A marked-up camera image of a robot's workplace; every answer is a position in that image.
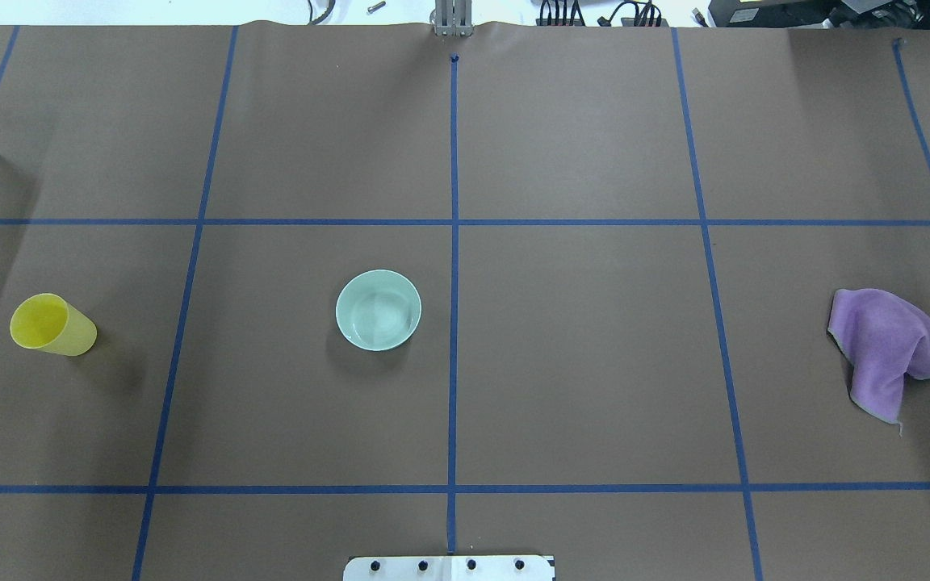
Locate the mint green bowl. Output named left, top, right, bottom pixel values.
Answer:
left=333, top=269, right=423, bottom=352

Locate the purple microfiber cloth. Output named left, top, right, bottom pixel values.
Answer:
left=827, top=288, right=930, bottom=427

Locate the yellow plastic cup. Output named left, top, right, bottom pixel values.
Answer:
left=10, top=293, right=98, bottom=357

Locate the aluminium frame post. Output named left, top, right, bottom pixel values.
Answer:
left=431, top=0, right=475, bottom=37

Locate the white pedestal base plate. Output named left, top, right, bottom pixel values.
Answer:
left=342, top=554, right=557, bottom=580

